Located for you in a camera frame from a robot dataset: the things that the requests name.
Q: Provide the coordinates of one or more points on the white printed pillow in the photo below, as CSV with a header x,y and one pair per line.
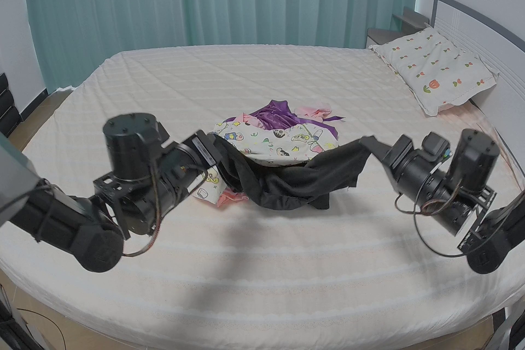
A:
x,y
434,65

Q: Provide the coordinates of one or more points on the white printed pyjama top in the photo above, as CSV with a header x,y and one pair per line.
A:
x,y
283,139

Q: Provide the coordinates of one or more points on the purple garment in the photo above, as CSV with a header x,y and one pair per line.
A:
x,y
274,112

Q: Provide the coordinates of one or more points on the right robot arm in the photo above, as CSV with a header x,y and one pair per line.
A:
x,y
475,159

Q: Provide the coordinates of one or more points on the black T-shirt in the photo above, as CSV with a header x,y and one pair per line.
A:
x,y
295,182

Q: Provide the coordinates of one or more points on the pink garment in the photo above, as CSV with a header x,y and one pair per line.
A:
x,y
313,112

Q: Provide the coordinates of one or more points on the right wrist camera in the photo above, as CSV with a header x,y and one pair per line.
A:
x,y
434,145

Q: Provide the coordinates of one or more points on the grey bedside table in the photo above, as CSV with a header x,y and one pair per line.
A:
x,y
379,34

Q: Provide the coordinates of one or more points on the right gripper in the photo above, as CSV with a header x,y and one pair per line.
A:
x,y
410,172

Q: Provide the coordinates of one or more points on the black chest of drawers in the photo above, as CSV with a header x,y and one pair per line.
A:
x,y
6,102

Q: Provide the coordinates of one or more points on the bed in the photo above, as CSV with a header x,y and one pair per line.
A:
x,y
287,258

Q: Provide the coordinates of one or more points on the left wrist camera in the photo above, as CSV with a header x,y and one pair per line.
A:
x,y
164,137

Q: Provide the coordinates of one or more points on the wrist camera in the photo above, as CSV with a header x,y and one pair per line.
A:
x,y
434,145
164,137

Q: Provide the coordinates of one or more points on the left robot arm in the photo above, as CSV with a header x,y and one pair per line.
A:
x,y
82,225

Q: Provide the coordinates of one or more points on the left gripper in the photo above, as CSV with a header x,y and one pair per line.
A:
x,y
184,172

